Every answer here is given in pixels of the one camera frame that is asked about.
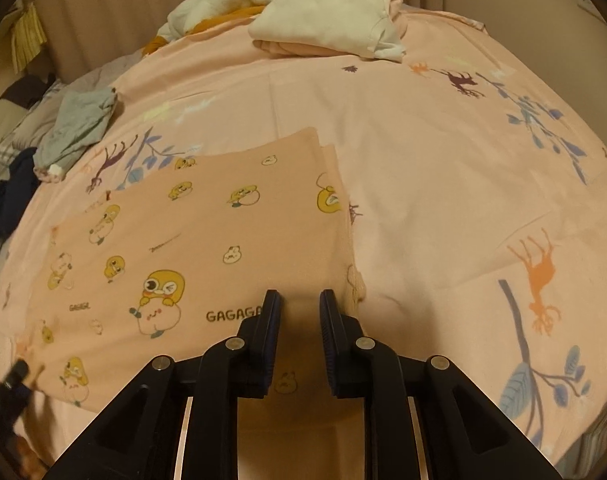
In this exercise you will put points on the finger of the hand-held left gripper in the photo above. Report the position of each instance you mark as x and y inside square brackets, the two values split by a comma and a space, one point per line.
[17, 377]

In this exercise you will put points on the peach cartoon print shirt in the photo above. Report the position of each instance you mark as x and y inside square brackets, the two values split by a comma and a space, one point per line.
[208, 240]

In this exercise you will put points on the small pink white cloth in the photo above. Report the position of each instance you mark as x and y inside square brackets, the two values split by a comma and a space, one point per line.
[50, 172]

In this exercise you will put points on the grey cloth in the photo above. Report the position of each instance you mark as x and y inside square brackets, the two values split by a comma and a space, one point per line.
[78, 120]

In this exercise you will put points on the dark brown cloth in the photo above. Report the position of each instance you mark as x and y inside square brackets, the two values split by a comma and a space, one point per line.
[28, 91]

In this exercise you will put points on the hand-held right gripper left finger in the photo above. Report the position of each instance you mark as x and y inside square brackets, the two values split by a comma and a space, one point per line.
[271, 330]

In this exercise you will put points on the white folded cloth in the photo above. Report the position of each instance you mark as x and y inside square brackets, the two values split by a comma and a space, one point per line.
[328, 10]

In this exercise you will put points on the small yellow curtain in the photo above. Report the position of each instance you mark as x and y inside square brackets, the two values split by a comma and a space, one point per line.
[28, 35]

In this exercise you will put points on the navy cloth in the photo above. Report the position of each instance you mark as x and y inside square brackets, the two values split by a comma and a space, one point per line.
[5, 195]

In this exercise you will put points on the pink animal print blanket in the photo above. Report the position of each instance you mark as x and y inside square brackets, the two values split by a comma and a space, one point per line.
[433, 160]

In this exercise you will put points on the white and orange clothes pile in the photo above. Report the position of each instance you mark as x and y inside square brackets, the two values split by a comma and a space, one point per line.
[203, 10]

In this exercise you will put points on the pink curtain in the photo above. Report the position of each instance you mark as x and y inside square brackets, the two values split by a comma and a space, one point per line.
[108, 10]

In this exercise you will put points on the small beige pillow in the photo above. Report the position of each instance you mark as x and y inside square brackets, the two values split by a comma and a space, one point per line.
[3, 117]

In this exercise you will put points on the pink folded cloth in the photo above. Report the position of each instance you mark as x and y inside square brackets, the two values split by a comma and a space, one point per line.
[303, 50]

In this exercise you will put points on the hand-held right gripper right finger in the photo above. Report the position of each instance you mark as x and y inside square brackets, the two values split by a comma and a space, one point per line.
[329, 330]

